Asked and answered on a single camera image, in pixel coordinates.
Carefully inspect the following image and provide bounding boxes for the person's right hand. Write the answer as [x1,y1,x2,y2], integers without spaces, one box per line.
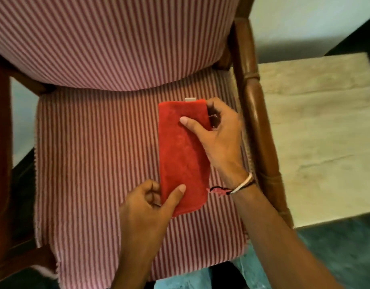
[179,97,253,190]

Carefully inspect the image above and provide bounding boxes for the blue jeans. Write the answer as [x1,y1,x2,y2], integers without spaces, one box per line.
[153,251,274,289]

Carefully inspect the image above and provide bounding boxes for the person's right forearm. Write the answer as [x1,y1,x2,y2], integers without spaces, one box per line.
[230,183,346,289]

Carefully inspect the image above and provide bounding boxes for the person's left forearm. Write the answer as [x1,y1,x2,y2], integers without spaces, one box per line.
[111,251,162,289]

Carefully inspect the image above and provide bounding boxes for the red white striped back cushion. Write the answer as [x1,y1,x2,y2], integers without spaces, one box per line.
[0,0,241,92]

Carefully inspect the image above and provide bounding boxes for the white black thread wristband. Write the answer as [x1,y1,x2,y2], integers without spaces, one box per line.
[207,172,257,198]

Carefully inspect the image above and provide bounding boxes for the wooden armchair frame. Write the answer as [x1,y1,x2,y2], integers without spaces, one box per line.
[0,0,294,285]

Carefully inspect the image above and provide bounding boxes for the beige stone bench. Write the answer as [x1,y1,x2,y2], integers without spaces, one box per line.
[257,52,370,230]

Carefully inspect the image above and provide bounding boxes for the red cloth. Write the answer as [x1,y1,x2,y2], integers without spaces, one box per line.
[158,98,212,219]

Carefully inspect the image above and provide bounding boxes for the red white striped seat cushion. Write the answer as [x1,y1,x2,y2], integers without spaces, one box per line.
[34,68,251,289]

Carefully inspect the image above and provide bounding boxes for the person's left hand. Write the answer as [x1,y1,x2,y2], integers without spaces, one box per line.
[119,179,187,254]

